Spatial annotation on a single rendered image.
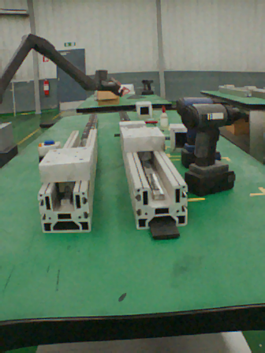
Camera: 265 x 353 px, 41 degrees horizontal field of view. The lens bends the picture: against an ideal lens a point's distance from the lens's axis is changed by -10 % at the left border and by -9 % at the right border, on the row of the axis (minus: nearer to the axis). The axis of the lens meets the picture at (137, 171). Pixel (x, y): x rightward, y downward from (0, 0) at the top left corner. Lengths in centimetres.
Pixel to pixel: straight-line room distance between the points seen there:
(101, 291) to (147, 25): 1223
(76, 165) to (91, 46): 1182
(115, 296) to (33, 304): 12
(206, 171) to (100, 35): 1179
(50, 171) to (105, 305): 37
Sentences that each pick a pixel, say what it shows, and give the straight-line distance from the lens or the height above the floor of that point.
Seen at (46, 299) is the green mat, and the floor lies 78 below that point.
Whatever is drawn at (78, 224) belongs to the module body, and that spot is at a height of 80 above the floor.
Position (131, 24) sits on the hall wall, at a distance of 1262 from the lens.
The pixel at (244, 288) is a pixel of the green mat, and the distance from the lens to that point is 55.
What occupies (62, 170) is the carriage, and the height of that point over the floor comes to 89.
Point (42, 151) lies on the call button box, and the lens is 138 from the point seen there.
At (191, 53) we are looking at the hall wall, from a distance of 1276.
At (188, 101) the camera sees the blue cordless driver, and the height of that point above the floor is 99.
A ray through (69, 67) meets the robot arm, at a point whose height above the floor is 114.
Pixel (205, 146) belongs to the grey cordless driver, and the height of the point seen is 90.
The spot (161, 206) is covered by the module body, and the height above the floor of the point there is 82.
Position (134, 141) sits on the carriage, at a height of 89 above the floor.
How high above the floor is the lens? 108
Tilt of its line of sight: 15 degrees down
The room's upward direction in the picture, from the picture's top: 3 degrees counter-clockwise
